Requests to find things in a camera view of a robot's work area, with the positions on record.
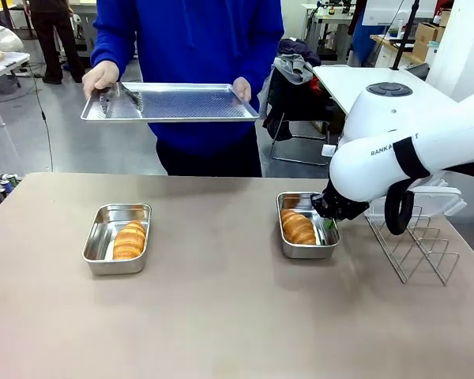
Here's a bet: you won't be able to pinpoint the person in blue hoodie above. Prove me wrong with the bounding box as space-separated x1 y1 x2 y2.
90 0 286 178

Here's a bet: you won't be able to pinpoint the wooden workbench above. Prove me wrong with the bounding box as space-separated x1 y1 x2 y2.
370 33 416 54

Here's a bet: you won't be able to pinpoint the white table with bread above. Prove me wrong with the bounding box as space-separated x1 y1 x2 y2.
0 50 32 127

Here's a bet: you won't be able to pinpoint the golden croissant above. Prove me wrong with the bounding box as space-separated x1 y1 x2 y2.
280 208 318 246
112 220 149 261

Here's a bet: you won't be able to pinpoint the person in black clothes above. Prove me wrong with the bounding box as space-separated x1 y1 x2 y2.
22 0 85 85

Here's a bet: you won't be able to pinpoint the person's right hand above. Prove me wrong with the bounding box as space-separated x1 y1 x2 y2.
81 60 122 101

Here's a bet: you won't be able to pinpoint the person's right forearm blue sleeve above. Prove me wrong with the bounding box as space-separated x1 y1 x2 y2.
90 15 143 74

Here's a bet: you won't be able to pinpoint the person's left hand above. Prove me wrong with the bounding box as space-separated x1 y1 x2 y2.
232 76 253 103

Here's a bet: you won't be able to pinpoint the metal wire rack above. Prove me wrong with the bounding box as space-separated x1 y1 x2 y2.
364 204 461 287

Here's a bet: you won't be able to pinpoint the person's left forearm blue sleeve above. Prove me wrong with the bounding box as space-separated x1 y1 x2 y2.
236 15 286 87

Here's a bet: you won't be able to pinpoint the drink cans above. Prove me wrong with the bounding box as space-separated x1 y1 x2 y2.
0 171 21 207

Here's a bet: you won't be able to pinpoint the steel rectangular container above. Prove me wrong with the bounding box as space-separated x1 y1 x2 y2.
81 203 152 276
276 191 341 261

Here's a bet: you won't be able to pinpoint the white rounded appliance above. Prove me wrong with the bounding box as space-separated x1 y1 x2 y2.
0 24 25 53

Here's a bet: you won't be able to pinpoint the cardboard box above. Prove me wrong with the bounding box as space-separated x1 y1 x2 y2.
412 21 446 61

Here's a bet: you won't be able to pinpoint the white side table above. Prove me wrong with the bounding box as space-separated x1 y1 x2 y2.
311 64 434 120

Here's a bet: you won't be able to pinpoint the chair with draped clothes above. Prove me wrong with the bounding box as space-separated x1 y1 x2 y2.
261 37 333 167

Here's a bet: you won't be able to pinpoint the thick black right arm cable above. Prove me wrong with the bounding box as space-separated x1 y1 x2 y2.
383 175 416 237

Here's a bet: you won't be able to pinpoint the silver baking tray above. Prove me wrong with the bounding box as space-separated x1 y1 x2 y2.
79 81 261 124

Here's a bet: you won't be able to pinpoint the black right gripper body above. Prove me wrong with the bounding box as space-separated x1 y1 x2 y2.
310 181 371 222

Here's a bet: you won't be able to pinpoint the black tripod pole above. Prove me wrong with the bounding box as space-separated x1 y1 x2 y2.
390 0 420 72

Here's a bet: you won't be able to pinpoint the clear plastic container lid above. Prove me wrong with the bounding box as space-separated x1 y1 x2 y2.
364 178 468 223

